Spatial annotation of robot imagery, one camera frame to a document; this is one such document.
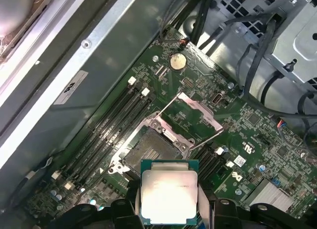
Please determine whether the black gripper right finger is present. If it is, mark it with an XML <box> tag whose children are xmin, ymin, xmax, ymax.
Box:
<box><xmin>188</xmin><ymin>188</ymin><xmax>301</xmax><ymax>229</ymax></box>

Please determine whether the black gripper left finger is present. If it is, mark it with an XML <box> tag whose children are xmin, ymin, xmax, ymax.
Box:
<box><xmin>51</xmin><ymin>179</ymin><xmax>149</xmax><ymax>229</ymax></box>

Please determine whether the silver green CPU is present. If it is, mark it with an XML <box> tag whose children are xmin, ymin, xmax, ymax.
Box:
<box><xmin>140</xmin><ymin>159</ymin><xmax>200</xmax><ymax>226</ymax></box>

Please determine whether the metal socket cover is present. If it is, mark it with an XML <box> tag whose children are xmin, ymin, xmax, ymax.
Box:
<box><xmin>151</xmin><ymin>92</ymin><xmax>225</xmax><ymax>152</ymax></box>

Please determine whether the CPU socket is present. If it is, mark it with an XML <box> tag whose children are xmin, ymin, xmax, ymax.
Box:
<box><xmin>108</xmin><ymin>109</ymin><xmax>197</xmax><ymax>184</ymax></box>

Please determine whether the small silver heatsink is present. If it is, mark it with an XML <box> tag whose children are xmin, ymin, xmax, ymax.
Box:
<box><xmin>247</xmin><ymin>178</ymin><xmax>296</xmax><ymax>214</ymax></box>

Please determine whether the black RAM slot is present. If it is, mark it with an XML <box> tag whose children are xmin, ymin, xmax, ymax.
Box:
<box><xmin>193</xmin><ymin>142</ymin><xmax>225</xmax><ymax>183</ymax></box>
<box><xmin>63</xmin><ymin>87</ymin><xmax>151</xmax><ymax>192</ymax></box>
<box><xmin>51</xmin><ymin>75</ymin><xmax>138</xmax><ymax>182</ymax></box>

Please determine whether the green motherboard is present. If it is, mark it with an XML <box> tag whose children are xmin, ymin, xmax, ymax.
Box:
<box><xmin>24</xmin><ymin>26</ymin><xmax>317</xmax><ymax>229</ymax></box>

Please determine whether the internal USB port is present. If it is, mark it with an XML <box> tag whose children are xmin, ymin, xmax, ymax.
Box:
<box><xmin>211</xmin><ymin>91</ymin><xmax>225</xmax><ymax>105</ymax></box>

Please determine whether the black open PC case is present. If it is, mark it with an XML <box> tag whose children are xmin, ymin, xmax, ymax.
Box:
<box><xmin>0</xmin><ymin>0</ymin><xmax>317</xmax><ymax>229</ymax></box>

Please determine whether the white case sticker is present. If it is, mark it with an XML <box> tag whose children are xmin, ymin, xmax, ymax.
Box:
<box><xmin>53</xmin><ymin>70</ymin><xmax>89</xmax><ymax>106</ymax></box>

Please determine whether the round coin battery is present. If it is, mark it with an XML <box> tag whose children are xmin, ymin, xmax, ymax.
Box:
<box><xmin>168</xmin><ymin>53</ymin><xmax>187</xmax><ymax>71</ymax></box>

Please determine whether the black sleeved cable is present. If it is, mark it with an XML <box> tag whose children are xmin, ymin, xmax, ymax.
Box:
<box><xmin>236</xmin><ymin>12</ymin><xmax>285</xmax><ymax>101</ymax></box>

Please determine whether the thick black cable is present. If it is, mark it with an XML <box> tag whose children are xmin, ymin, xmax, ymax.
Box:
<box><xmin>170</xmin><ymin>0</ymin><xmax>216</xmax><ymax>43</ymax></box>

